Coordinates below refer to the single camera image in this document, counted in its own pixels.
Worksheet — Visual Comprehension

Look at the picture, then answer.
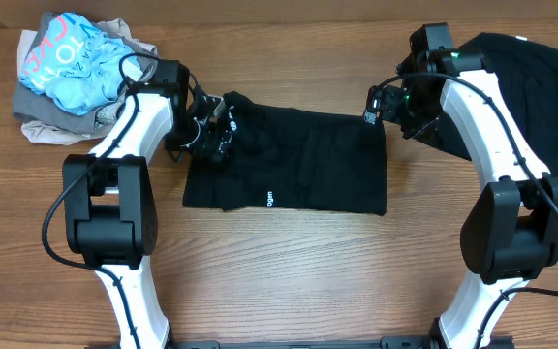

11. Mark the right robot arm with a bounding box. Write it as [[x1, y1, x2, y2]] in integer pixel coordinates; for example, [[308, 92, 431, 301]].
[[363, 23, 558, 349]]

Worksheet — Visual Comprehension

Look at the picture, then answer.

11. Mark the black garment at right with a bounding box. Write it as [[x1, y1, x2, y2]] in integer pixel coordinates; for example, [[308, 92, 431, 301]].
[[436, 32, 558, 253]]

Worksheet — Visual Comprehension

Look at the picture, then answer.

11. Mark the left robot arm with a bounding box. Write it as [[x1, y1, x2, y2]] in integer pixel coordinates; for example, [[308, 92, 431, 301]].
[[55, 56, 235, 348]]

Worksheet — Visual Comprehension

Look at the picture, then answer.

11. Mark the black t-shirt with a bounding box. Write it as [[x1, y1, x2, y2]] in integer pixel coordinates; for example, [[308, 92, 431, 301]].
[[182, 92, 388, 215]]

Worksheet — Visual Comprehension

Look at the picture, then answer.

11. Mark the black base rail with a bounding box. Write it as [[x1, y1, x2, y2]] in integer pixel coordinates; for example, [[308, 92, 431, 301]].
[[84, 334, 517, 349]]

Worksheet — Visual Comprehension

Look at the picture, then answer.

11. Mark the light blue printed shirt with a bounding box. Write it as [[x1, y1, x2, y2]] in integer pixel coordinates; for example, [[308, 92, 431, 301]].
[[19, 13, 142, 116]]

